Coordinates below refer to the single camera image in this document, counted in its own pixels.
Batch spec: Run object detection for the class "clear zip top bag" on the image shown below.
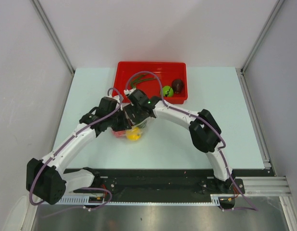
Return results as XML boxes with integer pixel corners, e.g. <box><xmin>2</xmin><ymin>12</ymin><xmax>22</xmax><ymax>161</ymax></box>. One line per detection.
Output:
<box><xmin>111</xmin><ymin>103</ymin><xmax>150</xmax><ymax>144</ymax></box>

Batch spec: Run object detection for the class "yellow fake lemon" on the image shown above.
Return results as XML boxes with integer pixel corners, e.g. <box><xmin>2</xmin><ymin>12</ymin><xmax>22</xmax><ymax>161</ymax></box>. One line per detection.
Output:
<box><xmin>126</xmin><ymin>127</ymin><xmax>142</xmax><ymax>141</ymax></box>

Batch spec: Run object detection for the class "green fake chive sprig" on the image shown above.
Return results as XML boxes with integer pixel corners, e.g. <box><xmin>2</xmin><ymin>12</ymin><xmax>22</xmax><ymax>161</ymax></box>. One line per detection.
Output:
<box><xmin>130</xmin><ymin>74</ymin><xmax>156</xmax><ymax>89</ymax></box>

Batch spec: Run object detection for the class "green fake ball fruit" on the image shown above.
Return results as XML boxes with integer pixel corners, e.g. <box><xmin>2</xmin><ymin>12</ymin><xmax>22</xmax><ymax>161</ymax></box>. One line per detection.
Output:
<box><xmin>161</xmin><ymin>85</ymin><xmax>174</xmax><ymax>97</ymax></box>

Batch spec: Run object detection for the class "dark red fake fruit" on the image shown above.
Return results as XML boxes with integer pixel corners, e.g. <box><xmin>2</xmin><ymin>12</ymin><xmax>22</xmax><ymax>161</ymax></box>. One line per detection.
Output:
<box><xmin>171</xmin><ymin>78</ymin><xmax>184</xmax><ymax>94</ymax></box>

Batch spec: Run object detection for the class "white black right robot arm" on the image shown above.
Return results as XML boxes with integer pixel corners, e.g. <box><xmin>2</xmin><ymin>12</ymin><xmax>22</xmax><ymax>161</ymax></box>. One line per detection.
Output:
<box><xmin>124</xmin><ymin>89</ymin><xmax>235</xmax><ymax>193</ymax></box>

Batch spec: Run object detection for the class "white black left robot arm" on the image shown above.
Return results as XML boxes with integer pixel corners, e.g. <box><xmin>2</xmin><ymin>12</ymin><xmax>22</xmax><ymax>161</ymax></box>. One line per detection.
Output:
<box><xmin>26</xmin><ymin>95</ymin><xmax>124</xmax><ymax>205</ymax></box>

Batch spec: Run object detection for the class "red fake tomato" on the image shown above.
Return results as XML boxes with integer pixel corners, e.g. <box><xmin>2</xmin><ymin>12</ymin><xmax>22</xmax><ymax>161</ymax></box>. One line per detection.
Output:
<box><xmin>112</xmin><ymin>130</ymin><xmax>126</xmax><ymax>138</ymax></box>

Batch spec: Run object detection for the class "red plastic tray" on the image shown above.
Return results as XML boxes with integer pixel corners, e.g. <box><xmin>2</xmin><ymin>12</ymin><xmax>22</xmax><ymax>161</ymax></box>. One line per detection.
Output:
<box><xmin>113</xmin><ymin>61</ymin><xmax>188</xmax><ymax>104</ymax></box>

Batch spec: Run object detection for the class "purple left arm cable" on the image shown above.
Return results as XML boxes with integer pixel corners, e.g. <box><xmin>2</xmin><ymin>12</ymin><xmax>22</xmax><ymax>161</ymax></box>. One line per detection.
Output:
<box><xmin>29</xmin><ymin>88</ymin><xmax>125</xmax><ymax>218</ymax></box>

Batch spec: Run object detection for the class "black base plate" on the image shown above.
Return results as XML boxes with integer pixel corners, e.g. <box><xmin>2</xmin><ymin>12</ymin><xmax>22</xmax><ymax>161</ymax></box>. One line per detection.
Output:
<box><xmin>76</xmin><ymin>169</ymin><xmax>245</xmax><ymax>208</ymax></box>

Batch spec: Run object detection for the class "white slotted cable duct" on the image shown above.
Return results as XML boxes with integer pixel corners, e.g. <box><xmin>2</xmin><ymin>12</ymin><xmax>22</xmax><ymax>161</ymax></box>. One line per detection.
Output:
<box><xmin>59</xmin><ymin>195</ymin><xmax>223</xmax><ymax>206</ymax></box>

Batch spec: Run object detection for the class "aluminium frame post left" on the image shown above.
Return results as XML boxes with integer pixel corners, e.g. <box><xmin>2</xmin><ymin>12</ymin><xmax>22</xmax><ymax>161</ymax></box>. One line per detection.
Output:
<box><xmin>30</xmin><ymin>0</ymin><xmax>75</xmax><ymax>76</ymax></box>

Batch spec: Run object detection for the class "aluminium frame post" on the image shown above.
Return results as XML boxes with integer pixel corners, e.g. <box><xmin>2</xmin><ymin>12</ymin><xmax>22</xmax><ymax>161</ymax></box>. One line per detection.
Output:
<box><xmin>30</xmin><ymin>0</ymin><xmax>75</xmax><ymax>76</ymax></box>
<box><xmin>240</xmin><ymin>0</ymin><xmax>287</xmax><ymax>74</ymax></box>

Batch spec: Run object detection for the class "aluminium rail right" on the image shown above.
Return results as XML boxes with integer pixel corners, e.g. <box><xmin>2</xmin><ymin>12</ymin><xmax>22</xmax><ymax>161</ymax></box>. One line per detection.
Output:
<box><xmin>236</xmin><ymin>68</ymin><xmax>297</xmax><ymax>231</ymax></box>

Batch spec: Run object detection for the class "aluminium frame post right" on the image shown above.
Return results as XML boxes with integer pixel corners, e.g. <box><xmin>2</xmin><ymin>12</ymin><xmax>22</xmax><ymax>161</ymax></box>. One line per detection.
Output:
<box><xmin>240</xmin><ymin>0</ymin><xmax>287</xmax><ymax>74</ymax></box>

